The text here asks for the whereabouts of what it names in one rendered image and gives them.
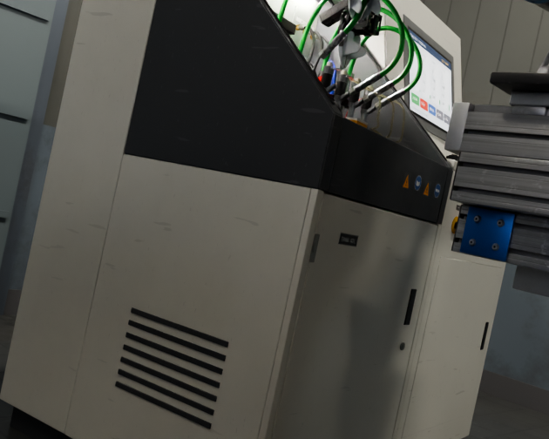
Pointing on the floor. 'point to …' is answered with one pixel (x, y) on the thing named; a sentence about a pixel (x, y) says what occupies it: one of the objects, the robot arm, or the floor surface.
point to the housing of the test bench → (75, 214)
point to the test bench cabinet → (197, 305)
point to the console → (443, 283)
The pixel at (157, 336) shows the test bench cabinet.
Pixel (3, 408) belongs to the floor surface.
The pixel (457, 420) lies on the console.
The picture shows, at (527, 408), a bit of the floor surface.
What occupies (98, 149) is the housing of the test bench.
